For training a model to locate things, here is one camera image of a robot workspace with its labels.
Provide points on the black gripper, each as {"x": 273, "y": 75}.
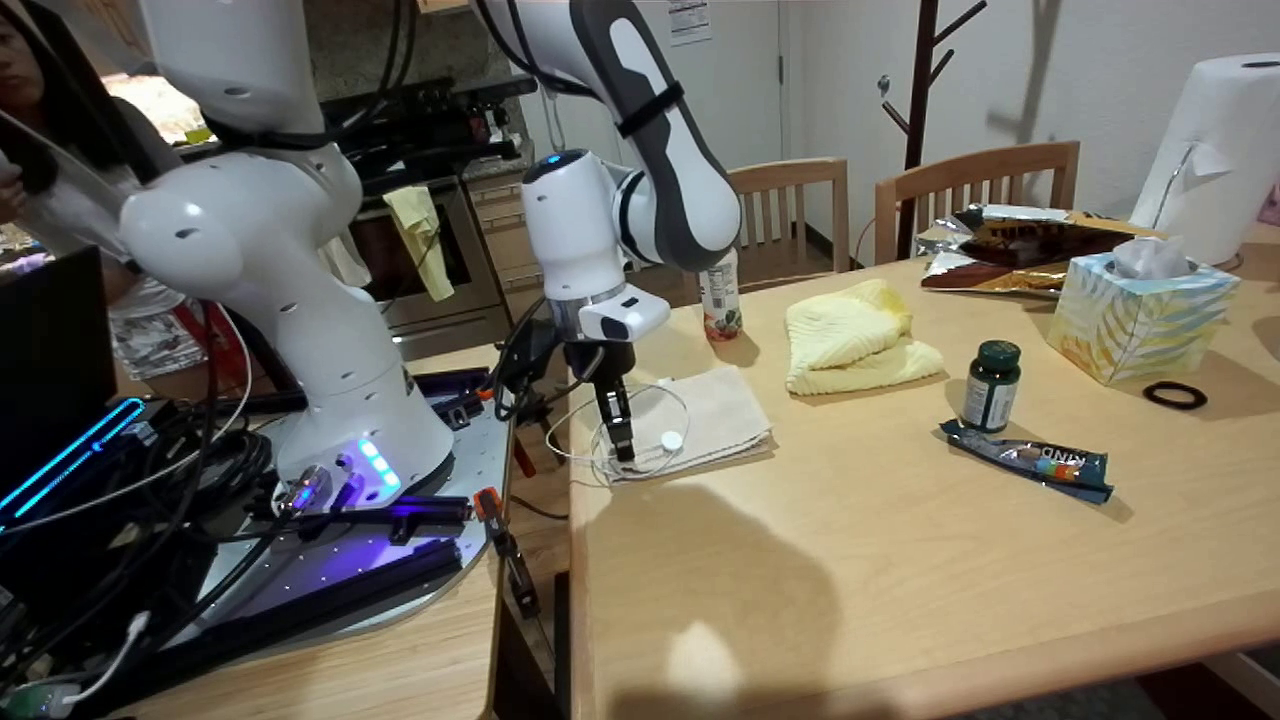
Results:
{"x": 600, "y": 360}

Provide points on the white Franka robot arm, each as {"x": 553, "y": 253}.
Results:
{"x": 304, "y": 334}

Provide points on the beige folded cloth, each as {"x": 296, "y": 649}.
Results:
{"x": 725, "y": 423}

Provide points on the orange black clamp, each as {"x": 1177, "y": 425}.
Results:
{"x": 507, "y": 546}

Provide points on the yellow towel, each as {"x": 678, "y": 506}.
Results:
{"x": 853, "y": 334}

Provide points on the wooden slat-back chair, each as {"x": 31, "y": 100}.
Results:
{"x": 793, "y": 221}
{"x": 980, "y": 185}

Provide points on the hanging yellow cloth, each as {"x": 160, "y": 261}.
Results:
{"x": 425, "y": 241}

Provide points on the small dark green bottle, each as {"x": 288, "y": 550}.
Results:
{"x": 989, "y": 384}

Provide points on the dark wooden coat rack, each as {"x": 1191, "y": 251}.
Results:
{"x": 921, "y": 106}

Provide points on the brown snack bag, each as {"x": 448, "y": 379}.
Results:
{"x": 1032, "y": 241}

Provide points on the tissue box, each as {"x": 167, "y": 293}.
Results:
{"x": 1132, "y": 320}

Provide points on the blue lit electronic device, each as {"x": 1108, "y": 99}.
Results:
{"x": 65, "y": 462}

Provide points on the black monitor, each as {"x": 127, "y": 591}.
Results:
{"x": 54, "y": 360}

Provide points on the person with dark hair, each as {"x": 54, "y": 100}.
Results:
{"x": 65, "y": 133}

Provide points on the white paper towel roll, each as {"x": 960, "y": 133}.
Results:
{"x": 1214, "y": 144}

